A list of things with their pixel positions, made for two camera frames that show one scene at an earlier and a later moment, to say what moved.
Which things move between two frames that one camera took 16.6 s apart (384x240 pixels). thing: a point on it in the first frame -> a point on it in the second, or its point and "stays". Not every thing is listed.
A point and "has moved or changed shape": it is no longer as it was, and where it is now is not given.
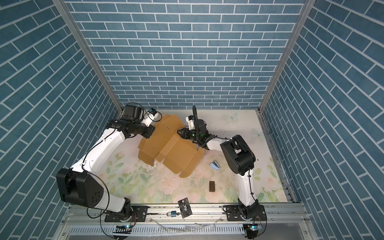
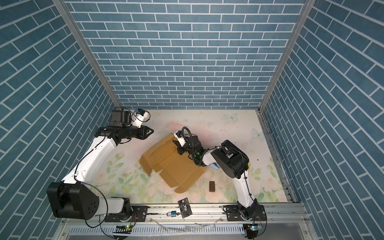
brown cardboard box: [179, 155] has moved or changed shape
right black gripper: [185, 133] -> [180, 149]
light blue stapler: [214, 165] stays
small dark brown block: [212, 186] stays
